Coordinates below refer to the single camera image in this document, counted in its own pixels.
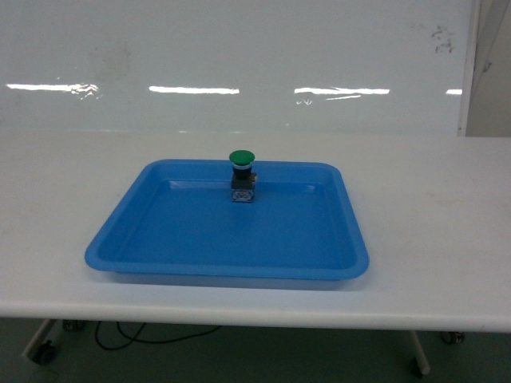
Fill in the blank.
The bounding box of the white table leg right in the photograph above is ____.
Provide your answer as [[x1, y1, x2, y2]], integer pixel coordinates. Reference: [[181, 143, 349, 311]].
[[407, 330, 466, 379]]

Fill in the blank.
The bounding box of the black floor cable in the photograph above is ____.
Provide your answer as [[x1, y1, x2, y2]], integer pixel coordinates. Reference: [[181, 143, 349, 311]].
[[93, 321, 223, 352]]

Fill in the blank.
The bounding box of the white whiteboard panel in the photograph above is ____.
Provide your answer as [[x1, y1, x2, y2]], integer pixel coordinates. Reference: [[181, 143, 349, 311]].
[[1, 1, 475, 136]]

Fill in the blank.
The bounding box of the blue plastic tray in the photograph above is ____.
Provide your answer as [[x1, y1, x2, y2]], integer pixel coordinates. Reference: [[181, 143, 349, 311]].
[[85, 160, 369, 281]]

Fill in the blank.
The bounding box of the white table leg left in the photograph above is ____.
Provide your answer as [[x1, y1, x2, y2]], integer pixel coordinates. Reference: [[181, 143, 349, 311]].
[[22, 318, 87, 366]]

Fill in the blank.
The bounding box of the green push button switch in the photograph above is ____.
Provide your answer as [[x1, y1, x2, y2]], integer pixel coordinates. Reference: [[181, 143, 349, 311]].
[[228, 149, 257, 203]]

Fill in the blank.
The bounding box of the white table leg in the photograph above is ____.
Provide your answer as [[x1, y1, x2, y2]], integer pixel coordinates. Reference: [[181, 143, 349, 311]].
[[407, 330, 466, 379], [22, 318, 87, 366]]

